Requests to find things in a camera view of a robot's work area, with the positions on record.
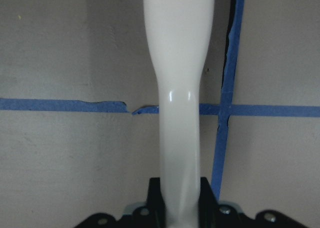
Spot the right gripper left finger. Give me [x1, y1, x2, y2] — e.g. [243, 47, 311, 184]
[146, 177, 166, 228]

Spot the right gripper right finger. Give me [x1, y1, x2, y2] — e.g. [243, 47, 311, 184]
[198, 177, 218, 228]

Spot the beige hand brush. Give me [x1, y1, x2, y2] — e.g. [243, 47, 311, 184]
[143, 0, 215, 228]

